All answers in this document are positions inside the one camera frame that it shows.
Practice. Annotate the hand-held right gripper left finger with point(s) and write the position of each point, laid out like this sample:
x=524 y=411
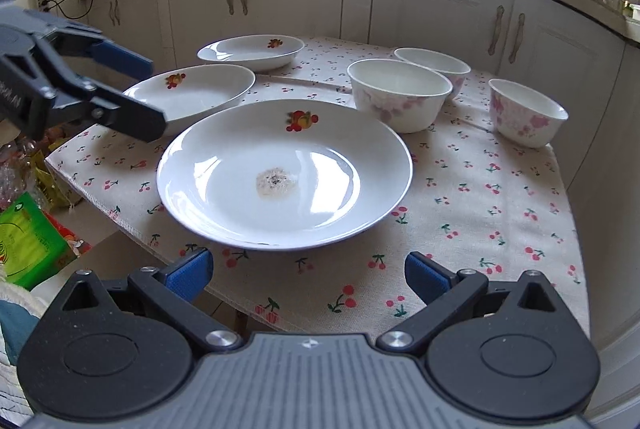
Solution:
x=190 y=273

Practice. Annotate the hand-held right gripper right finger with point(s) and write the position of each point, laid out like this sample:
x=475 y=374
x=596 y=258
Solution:
x=425 y=276

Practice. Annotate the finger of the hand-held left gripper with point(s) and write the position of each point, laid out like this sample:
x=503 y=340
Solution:
x=132 y=116
x=122 y=55

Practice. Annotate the large white fruit-print plate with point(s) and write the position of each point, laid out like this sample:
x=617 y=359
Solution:
x=320 y=204

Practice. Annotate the small white dish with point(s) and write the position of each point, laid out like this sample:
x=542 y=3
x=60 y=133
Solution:
x=400 y=109

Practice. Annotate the white pink-flower bowl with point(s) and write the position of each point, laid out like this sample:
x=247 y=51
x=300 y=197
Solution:
x=525 y=124
x=440 y=64

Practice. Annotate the cherry-print tablecloth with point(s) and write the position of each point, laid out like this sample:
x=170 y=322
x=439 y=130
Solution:
x=475 y=219

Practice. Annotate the white power strip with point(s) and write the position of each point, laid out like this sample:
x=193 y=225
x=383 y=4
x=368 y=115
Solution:
x=43 y=0

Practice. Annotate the pile of snack bags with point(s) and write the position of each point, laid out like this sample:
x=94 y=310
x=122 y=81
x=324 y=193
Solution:
x=30 y=169

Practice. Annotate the green packet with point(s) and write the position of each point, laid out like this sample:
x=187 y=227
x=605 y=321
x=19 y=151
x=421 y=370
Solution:
x=30 y=239

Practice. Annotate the blue and white cloth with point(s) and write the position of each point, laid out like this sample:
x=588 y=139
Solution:
x=12 y=334

